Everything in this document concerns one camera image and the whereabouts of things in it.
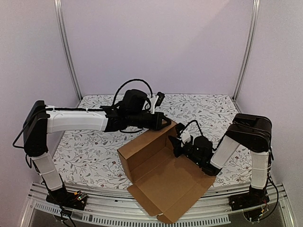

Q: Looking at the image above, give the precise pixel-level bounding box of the aluminium front rail base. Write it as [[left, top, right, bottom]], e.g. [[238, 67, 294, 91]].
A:
[[20, 183, 296, 227]]

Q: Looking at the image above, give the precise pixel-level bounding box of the aluminium frame post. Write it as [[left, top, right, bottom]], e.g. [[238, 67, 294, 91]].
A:
[[232, 0, 260, 101], [54, 0, 83, 101]]

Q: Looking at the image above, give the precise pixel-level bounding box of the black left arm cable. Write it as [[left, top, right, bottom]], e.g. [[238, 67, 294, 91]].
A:
[[111, 79, 154, 109]]

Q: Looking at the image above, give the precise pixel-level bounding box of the brown cardboard box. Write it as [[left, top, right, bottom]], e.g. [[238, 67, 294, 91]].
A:
[[117, 122, 216, 224]]

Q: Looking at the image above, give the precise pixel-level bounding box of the aluminium right frame post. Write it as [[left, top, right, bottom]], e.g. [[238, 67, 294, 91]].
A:
[[232, 0, 260, 101]]

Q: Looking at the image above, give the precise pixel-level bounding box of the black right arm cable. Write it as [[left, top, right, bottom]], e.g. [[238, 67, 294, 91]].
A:
[[184, 120, 217, 152]]

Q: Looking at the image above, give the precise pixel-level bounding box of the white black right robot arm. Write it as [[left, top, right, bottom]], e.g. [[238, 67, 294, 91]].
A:
[[168, 113, 273, 206]]

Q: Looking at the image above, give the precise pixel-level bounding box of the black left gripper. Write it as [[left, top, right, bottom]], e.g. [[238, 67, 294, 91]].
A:
[[128, 112, 172, 131]]

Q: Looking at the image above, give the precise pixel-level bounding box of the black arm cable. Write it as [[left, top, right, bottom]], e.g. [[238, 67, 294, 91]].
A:
[[184, 120, 217, 152], [111, 79, 154, 109]]

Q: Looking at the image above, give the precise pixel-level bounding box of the aluminium left frame post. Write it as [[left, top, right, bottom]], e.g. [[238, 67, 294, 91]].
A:
[[54, 0, 83, 101]]

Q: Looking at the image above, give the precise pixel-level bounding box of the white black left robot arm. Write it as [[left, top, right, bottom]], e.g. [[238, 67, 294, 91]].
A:
[[12, 89, 171, 205]]

